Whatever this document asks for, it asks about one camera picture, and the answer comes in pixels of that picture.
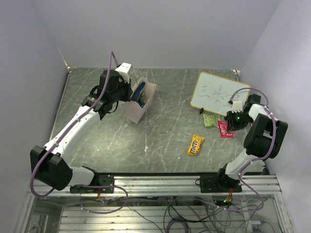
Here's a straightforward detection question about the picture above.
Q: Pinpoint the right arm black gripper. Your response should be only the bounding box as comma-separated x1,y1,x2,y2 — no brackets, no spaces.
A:
226,110,253,132

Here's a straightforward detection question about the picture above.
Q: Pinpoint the red snack packet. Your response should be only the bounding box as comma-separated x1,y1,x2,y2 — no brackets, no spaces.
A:
218,120,236,138

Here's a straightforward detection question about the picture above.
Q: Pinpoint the blue Burts chips bag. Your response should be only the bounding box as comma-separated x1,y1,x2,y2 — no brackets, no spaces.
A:
131,82,146,101

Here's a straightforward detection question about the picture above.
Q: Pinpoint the white paper bag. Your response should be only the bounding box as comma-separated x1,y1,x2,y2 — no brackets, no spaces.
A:
125,77,157,123

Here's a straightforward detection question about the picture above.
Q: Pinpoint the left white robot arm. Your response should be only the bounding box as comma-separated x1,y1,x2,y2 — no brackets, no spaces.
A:
30,63,133,193

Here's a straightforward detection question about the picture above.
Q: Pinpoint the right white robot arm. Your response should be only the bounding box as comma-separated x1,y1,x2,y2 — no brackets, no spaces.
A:
214,94,288,192

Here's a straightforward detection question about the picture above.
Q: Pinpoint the green snack packet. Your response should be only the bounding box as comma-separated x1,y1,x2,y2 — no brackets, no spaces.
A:
202,114,221,128

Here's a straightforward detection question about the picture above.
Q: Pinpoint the yellow M&M's packet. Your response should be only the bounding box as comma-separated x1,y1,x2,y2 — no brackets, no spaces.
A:
188,134,205,156

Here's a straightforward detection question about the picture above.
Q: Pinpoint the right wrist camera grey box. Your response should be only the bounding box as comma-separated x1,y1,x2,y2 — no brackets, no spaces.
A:
228,100,243,113

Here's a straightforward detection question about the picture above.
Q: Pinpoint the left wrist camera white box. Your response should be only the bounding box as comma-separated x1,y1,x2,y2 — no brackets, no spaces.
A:
115,63,133,83

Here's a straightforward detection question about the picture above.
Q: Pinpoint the whiteboard with yellow frame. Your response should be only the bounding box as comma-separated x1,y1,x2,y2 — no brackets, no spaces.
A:
190,72,251,116

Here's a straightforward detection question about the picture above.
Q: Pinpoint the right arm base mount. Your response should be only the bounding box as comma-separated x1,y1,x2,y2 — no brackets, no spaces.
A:
196,168,242,193

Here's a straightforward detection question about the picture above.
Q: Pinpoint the aluminium frame rail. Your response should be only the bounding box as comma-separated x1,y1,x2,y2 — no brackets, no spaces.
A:
26,173,282,196

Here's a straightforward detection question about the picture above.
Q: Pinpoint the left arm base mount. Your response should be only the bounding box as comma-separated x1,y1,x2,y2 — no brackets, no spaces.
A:
69,173,115,194

